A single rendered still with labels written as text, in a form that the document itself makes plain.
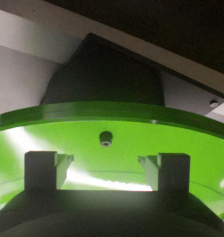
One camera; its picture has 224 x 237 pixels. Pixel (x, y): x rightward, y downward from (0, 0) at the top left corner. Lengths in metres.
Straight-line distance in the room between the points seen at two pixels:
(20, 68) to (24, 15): 0.07
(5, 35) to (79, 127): 0.18
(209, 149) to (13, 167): 0.13
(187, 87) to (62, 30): 0.16
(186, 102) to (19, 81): 0.21
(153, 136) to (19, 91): 0.25
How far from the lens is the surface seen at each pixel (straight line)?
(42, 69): 0.37
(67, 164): 0.15
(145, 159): 0.16
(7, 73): 0.39
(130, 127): 0.18
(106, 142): 0.19
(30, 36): 0.34
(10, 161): 0.21
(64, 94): 0.32
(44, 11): 0.34
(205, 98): 0.40
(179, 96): 0.39
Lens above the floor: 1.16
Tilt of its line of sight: 34 degrees down
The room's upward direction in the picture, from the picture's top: 180 degrees clockwise
